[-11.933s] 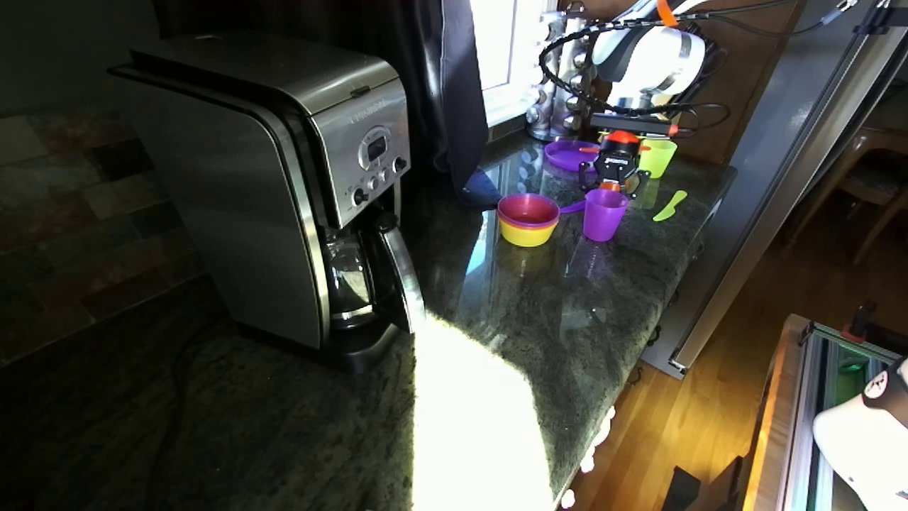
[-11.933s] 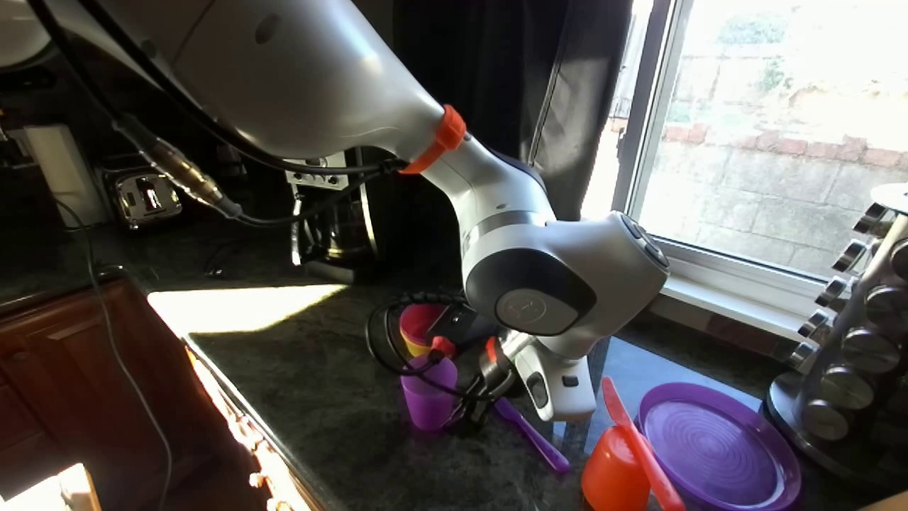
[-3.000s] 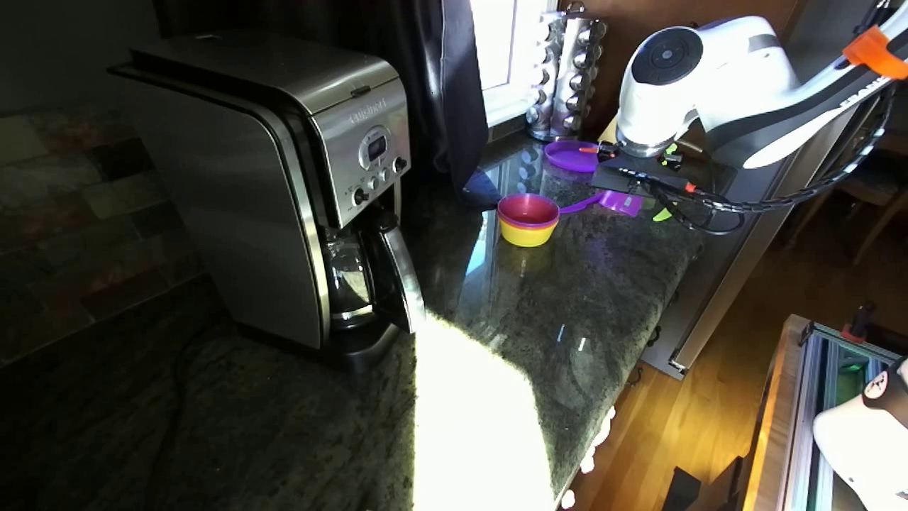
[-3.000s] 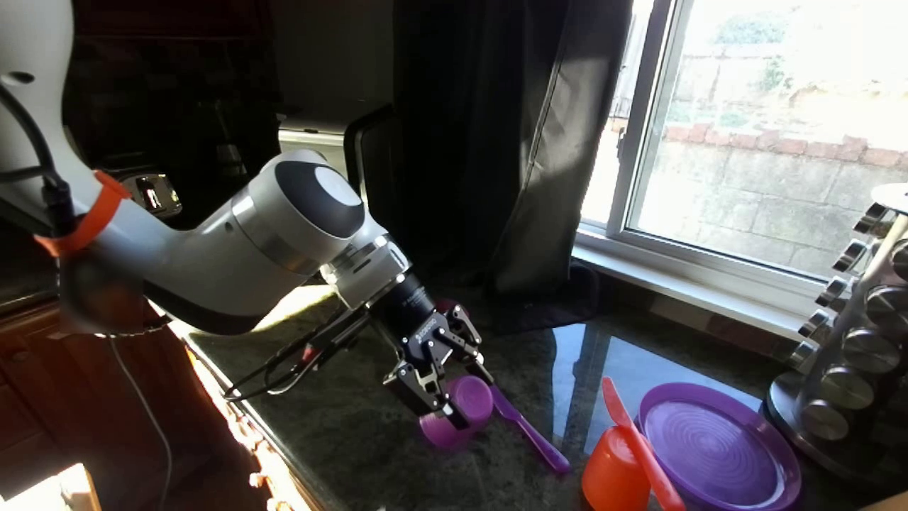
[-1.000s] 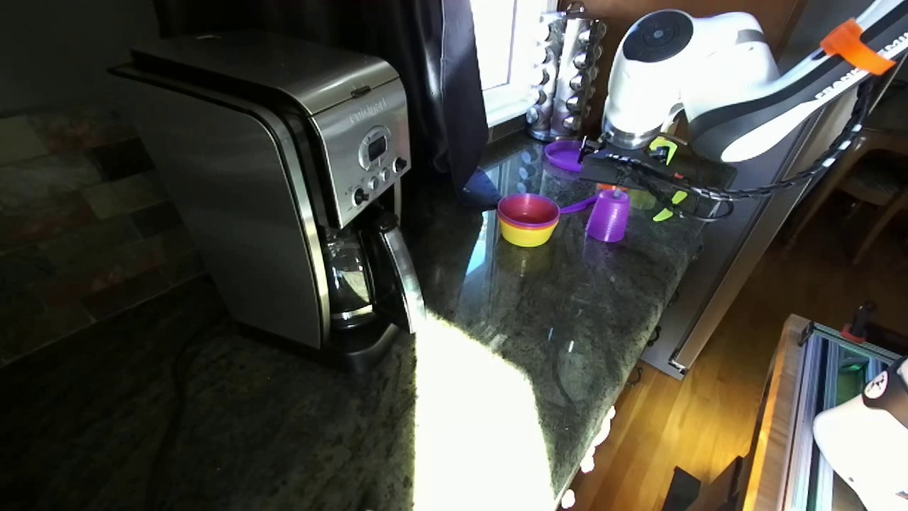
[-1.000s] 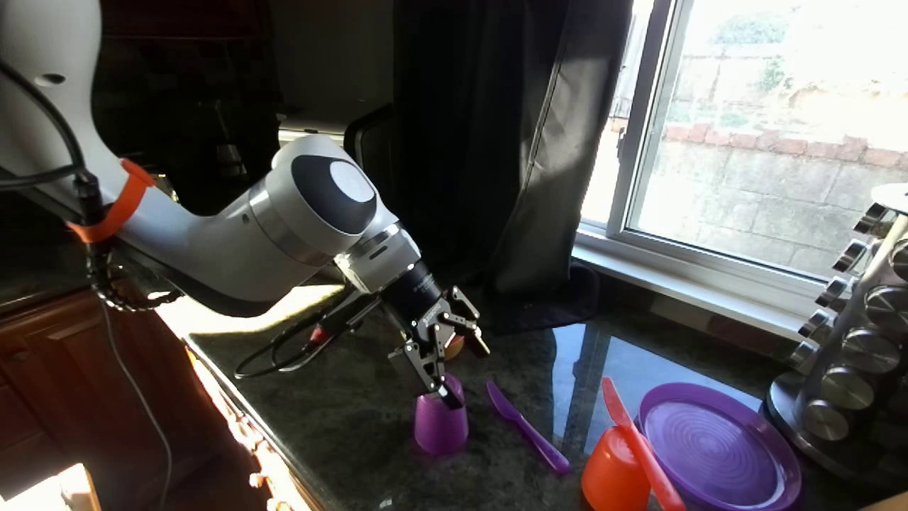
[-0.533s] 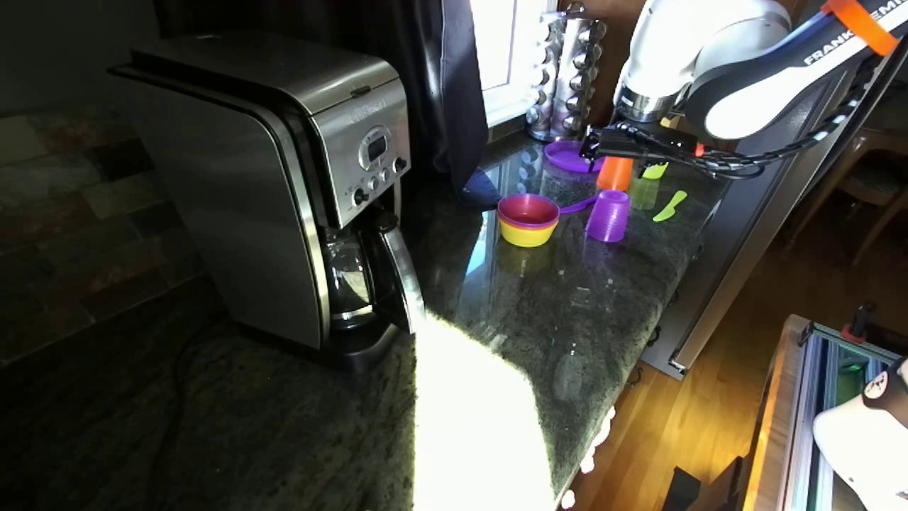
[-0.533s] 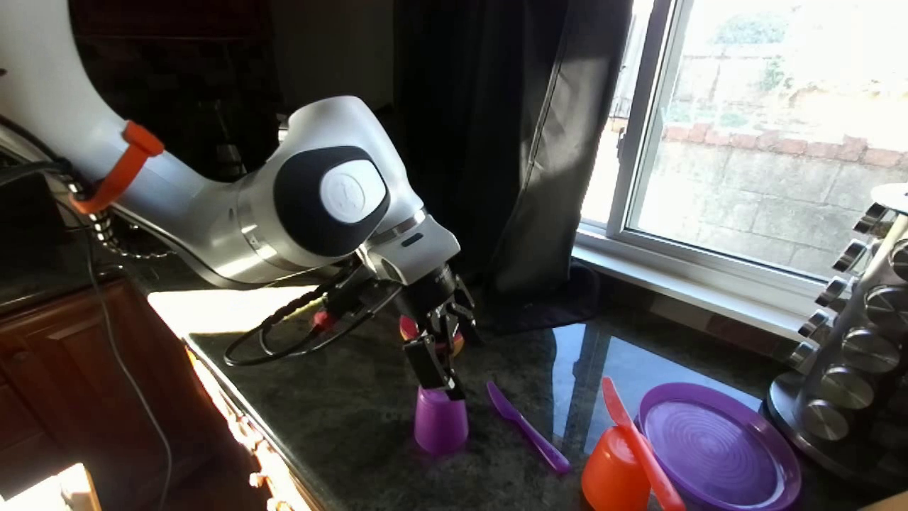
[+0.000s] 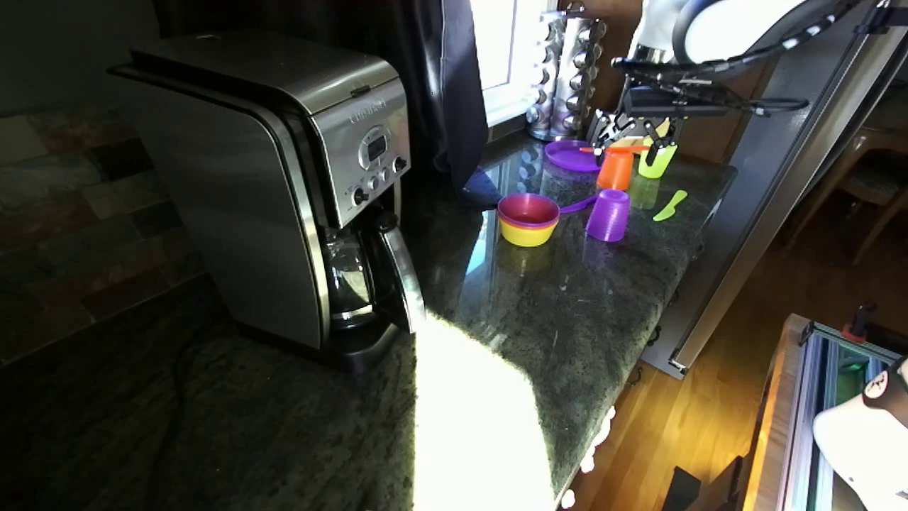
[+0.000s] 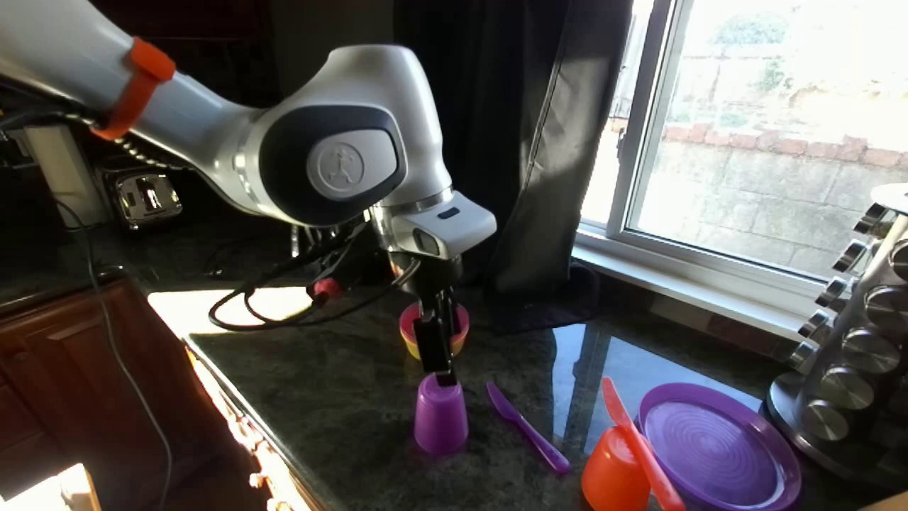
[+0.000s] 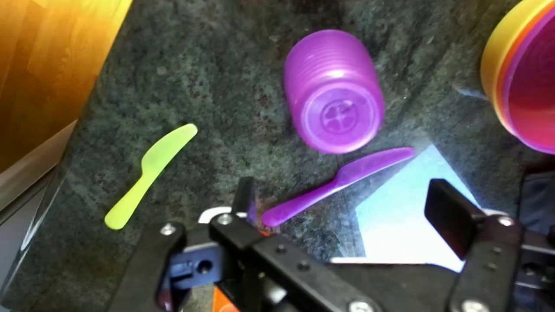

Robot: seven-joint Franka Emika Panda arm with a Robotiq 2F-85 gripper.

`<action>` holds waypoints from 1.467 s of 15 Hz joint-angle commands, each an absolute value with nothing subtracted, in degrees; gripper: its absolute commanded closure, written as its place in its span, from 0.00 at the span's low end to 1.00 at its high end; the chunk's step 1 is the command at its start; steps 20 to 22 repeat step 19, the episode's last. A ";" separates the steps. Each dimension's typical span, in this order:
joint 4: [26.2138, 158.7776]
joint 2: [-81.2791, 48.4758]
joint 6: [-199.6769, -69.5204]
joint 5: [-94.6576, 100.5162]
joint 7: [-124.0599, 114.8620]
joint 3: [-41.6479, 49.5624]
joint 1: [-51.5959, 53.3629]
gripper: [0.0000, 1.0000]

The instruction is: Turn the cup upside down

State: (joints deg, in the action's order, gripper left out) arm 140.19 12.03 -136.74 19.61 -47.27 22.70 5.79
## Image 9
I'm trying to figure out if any pink and yellow bowl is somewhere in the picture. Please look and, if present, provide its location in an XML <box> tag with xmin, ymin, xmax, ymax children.
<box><xmin>497</xmin><ymin>190</ymin><xmax>566</xmax><ymax>252</ymax></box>

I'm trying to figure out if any purple plastic plate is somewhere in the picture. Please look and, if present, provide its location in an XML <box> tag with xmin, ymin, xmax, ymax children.
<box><xmin>542</xmin><ymin>136</ymin><xmax>604</xmax><ymax>177</ymax></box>

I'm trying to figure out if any stainless steel coffee maker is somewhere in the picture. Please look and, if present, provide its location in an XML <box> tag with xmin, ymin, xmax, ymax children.
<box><xmin>106</xmin><ymin>28</ymin><xmax>417</xmax><ymax>370</ymax></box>

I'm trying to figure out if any grey metal panel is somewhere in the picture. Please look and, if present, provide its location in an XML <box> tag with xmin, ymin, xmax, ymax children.
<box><xmin>643</xmin><ymin>37</ymin><xmax>908</xmax><ymax>382</ymax></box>

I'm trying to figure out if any green plastic fork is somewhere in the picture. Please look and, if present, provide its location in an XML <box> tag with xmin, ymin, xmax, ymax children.
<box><xmin>650</xmin><ymin>187</ymin><xmax>692</xmax><ymax>228</ymax></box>

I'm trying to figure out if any orange plastic cup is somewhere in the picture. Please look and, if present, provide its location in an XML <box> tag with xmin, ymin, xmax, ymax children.
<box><xmin>593</xmin><ymin>146</ymin><xmax>640</xmax><ymax>197</ymax></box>

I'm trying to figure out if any white window frame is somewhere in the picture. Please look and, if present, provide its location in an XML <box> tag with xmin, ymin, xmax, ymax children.
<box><xmin>467</xmin><ymin>0</ymin><xmax>562</xmax><ymax>132</ymax></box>

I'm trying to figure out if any wooden chair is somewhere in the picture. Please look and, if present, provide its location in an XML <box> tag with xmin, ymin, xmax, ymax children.
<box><xmin>834</xmin><ymin>126</ymin><xmax>908</xmax><ymax>269</ymax></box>

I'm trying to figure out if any purple plastic cup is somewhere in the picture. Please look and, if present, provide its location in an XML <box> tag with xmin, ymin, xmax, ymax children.
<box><xmin>582</xmin><ymin>187</ymin><xmax>637</xmax><ymax>247</ymax></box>

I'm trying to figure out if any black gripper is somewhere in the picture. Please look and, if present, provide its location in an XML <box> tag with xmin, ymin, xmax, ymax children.
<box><xmin>620</xmin><ymin>81</ymin><xmax>762</xmax><ymax>123</ymax></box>

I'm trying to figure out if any grey storage crate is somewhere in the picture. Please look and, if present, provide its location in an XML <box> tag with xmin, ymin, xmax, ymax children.
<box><xmin>742</xmin><ymin>313</ymin><xmax>908</xmax><ymax>511</ymax></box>

